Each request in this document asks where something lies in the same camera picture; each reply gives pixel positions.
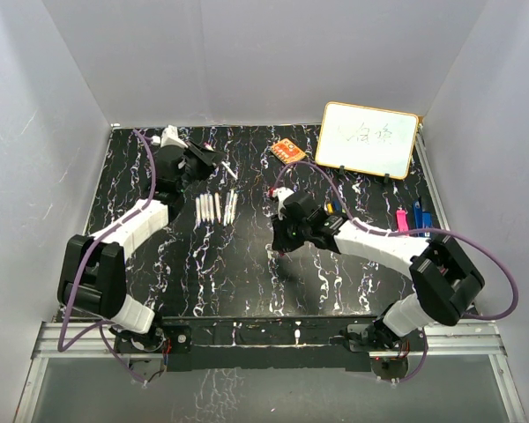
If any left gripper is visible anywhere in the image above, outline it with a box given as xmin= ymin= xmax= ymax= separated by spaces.
xmin=178 ymin=142 xmax=227 ymax=194

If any orange capped white marker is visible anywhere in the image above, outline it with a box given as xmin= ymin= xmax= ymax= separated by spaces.
xmin=214 ymin=192 xmax=222 ymax=223

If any dark green capped marker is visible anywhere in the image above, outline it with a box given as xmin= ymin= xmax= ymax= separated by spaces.
xmin=205 ymin=194 xmax=213 ymax=222

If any teal capped white marker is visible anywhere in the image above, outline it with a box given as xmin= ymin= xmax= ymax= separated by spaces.
xmin=207 ymin=194 xmax=215 ymax=223

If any light blue capped marker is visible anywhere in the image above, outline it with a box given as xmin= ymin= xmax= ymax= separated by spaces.
xmin=200 ymin=194 xmax=208 ymax=222

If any green capped white marker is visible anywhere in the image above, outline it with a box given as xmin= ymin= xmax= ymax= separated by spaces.
xmin=227 ymin=189 xmax=237 ymax=224

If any blue capped white marker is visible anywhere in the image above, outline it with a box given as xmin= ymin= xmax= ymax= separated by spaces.
xmin=196 ymin=197 xmax=203 ymax=226

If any dark blue capped marker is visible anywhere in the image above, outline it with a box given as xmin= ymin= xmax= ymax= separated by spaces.
xmin=223 ymin=190 xmax=234 ymax=226

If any purple capped white marker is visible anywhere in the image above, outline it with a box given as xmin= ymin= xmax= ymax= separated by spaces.
xmin=221 ymin=161 xmax=238 ymax=180

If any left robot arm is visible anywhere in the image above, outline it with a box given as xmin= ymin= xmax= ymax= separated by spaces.
xmin=57 ymin=141 xmax=225 ymax=352

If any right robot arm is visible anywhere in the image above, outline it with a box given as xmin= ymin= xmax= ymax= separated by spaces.
xmin=270 ymin=188 xmax=485 ymax=350

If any orange card packet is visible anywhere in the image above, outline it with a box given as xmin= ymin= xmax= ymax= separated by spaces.
xmin=271 ymin=138 xmax=307 ymax=165

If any pink clip tool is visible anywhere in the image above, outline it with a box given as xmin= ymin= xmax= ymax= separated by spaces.
xmin=396 ymin=210 xmax=409 ymax=233

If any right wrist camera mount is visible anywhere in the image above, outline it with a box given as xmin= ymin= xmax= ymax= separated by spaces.
xmin=269 ymin=187 xmax=294 ymax=220

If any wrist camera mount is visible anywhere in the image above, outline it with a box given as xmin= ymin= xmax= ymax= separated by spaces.
xmin=269 ymin=187 xmax=294 ymax=220
xmin=152 ymin=125 xmax=188 ymax=149

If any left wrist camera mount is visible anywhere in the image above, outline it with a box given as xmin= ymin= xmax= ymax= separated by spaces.
xmin=152 ymin=125 xmax=188 ymax=149

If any small whiteboard yellow frame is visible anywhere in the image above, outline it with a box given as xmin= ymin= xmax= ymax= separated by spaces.
xmin=315 ymin=101 xmax=420 ymax=180

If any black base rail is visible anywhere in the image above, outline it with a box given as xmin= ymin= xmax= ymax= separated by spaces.
xmin=113 ymin=316 xmax=423 ymax=376

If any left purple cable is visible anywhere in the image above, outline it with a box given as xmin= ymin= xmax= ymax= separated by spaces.
xmin=57 ymin=128 xmax=168 ymax=383

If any aluminium frame rail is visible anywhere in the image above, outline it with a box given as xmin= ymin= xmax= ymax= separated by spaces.
xmin=15 ymin=319 xmax=528 ymax=423

